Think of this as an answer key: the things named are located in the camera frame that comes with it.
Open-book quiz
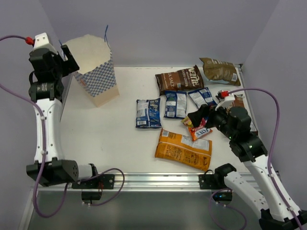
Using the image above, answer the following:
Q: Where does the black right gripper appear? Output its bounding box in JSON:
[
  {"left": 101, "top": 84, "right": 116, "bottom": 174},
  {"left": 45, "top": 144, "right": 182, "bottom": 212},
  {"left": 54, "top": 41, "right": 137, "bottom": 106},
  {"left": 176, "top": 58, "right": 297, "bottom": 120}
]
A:
[{"left": 188, "top": 101, "right": 236, "bottom": 141}]

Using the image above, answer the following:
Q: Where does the colourful red candy bag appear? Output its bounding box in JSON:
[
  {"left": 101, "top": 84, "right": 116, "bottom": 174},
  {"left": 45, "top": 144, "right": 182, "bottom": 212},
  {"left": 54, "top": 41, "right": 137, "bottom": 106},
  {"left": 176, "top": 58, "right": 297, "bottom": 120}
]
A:
[{"left": 181, "top": 117, "right": 212, "bottom": 141}]

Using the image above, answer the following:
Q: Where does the blue white snack bag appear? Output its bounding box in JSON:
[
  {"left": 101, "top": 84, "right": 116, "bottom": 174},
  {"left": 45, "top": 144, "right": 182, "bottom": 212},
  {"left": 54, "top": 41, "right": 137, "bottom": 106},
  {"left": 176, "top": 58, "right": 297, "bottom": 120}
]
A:
[{"left": 188, "top": 87, "right": 217, "bottom": 109}]

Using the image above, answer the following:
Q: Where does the dark blue snack bag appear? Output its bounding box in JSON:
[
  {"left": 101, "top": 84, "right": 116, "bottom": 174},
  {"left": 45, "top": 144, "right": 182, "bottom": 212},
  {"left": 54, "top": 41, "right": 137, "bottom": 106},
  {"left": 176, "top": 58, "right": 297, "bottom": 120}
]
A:
[{"left": 164, "top": 91, "right": 187, "bottom": 119}]

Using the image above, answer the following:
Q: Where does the blue checkered paper bag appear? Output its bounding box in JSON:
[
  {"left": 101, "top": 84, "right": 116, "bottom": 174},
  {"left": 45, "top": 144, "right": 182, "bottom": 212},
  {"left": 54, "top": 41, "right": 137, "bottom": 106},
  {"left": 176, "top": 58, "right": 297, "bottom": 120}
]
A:
[{"left": 64, "top": 26, "right": 119, "bottom": 107}]

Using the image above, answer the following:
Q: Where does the orange brown snack bag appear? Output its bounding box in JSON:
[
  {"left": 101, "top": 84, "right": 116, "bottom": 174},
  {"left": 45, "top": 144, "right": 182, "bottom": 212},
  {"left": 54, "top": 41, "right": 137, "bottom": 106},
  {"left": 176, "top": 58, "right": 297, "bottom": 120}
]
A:
[{"left": 154, "top": 129, "right": 213, "bottom": 171}]

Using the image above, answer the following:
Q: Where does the brown kettle chips bag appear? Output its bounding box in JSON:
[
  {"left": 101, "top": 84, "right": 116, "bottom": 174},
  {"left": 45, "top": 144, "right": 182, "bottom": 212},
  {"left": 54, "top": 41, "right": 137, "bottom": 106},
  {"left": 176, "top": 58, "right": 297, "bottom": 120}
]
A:
[{"left": 155, "top": 65, "right": 204, "bottom": 95}]

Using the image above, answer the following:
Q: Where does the dark brown chips bag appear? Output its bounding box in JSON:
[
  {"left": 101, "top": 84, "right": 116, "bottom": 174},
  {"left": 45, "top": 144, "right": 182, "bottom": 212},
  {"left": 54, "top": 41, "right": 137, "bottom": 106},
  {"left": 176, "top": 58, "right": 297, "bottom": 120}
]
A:
[{"left": 230, "top": 93, "right": 259, "bottom": 136}]

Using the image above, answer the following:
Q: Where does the blue white milk snack pack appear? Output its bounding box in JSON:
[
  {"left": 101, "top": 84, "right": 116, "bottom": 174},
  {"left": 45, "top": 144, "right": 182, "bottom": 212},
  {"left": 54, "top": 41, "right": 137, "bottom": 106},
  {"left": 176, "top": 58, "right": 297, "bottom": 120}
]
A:
[{"left": 136, "top": 98, "right": 162, "bottom": 129}]

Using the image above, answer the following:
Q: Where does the light blue snack bag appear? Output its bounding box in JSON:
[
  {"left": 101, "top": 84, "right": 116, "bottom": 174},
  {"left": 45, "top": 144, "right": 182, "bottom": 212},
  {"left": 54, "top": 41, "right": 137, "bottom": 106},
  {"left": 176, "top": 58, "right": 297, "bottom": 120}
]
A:
[{"left": 200, "top": 57, "right": 241, "bottom": 86}]

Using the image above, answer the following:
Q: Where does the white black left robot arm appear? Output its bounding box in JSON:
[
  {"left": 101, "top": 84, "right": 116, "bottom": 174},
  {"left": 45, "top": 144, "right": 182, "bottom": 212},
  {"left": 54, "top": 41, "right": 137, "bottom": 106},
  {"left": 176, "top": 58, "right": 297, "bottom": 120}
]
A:
[{"left": 26, "top": 45, "right": 100, "bottom": 188}]

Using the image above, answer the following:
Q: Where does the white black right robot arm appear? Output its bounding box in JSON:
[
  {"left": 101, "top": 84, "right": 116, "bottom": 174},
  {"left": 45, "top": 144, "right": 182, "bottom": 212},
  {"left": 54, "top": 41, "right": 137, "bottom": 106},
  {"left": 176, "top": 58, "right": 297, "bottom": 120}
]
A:
[{"left": 188, "top": 105, "right": 307, "bottom": 230}]

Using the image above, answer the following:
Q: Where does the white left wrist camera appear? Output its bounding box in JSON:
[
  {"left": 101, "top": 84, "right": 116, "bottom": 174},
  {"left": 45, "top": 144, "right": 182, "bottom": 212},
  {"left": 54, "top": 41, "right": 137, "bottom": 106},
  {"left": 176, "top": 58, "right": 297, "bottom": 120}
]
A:
[{"left": 25, "top": 33, "right": 56, "bottom": 53}]

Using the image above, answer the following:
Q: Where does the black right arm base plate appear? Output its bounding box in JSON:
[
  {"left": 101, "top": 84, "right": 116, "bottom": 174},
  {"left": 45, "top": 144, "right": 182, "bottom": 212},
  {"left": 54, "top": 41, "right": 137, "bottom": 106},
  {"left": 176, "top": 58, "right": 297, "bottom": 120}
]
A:
[{"left": 198, "top": 174, "right": 233, "bottom": 204}]

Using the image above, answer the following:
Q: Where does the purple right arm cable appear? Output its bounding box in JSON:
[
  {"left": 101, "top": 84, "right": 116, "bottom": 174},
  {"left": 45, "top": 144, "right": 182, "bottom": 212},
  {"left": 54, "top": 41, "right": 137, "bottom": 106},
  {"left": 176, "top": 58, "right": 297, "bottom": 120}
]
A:
[{"left": 208, "top": 88, "right": 307, "bottom": 230}]

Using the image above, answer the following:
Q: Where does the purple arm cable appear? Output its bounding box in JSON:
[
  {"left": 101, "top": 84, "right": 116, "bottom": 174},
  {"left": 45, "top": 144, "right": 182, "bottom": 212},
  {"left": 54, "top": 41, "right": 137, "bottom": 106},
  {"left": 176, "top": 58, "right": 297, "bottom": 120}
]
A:
[
  {"left": 208, "top": 88, "right": 307, "bottom": 230},
  {"left": 0, "top": 35, "right": 125, "bottom": 218}
]

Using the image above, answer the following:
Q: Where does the aluminium mounting rail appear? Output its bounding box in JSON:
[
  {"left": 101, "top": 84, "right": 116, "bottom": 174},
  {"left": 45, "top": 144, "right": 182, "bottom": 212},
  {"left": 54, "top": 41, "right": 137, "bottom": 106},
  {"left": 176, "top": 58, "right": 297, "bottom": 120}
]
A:
[{"left": 31, "top": 171, "right": 280, "bottom": 192}]

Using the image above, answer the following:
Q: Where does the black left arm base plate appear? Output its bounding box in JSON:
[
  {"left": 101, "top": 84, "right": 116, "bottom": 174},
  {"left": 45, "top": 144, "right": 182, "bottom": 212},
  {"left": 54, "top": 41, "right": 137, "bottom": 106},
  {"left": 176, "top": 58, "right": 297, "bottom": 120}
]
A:
[{"left": 71, "top": 174, "right": 115, "bottom": 203}]

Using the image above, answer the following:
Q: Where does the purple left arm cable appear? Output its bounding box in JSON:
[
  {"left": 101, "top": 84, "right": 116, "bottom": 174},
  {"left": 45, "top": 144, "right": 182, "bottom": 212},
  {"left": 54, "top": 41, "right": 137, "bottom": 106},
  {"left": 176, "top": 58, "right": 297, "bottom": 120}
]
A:
[{"left": 0, "top": 35, "right": 125, "bottom": 218}]

